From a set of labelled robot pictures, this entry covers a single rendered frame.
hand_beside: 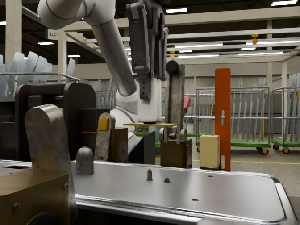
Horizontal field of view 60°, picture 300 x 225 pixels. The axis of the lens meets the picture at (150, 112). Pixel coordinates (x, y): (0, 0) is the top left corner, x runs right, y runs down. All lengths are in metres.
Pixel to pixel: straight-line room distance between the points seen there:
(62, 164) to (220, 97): 0.35
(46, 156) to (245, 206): 0.23
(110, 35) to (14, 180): 0.87
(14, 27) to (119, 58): 7.68
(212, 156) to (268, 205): 0.19
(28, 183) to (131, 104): 1.02
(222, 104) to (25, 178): 0.39
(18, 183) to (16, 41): 8.42
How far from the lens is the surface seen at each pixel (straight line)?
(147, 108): 0.41
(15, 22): 8.80
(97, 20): 1.04
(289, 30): 8.29
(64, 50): 7.50
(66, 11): 0.87
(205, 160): 0.52
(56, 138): 0.29
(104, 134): 0.64
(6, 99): 1.03
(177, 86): 0.57
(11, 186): 0.27
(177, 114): 0.56
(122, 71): 1.18
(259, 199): 0.38
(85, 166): 0.48
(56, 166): 0.30
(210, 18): 6.76
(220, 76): 0.55
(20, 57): 5.69
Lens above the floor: 1.11
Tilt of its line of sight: level
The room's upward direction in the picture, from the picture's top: straight up
